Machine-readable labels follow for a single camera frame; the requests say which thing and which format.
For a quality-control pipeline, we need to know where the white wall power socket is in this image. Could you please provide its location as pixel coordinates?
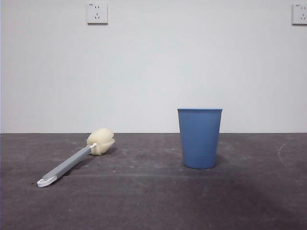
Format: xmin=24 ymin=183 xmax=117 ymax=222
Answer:
xmin=292 ymin=3 xmax=307 ymax=26
xmin=87 ymin=2 xmax=108 ymax=25

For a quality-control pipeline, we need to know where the blue ribbed plastic cup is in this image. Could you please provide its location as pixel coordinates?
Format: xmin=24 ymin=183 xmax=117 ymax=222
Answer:
xmin=177 ymin=108 xmax=224 ymax=169

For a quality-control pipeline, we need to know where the grey-handled sponge cup brush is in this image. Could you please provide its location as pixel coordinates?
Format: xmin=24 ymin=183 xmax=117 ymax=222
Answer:
xmin=36 ymin=127 xmax=116 ymax=188

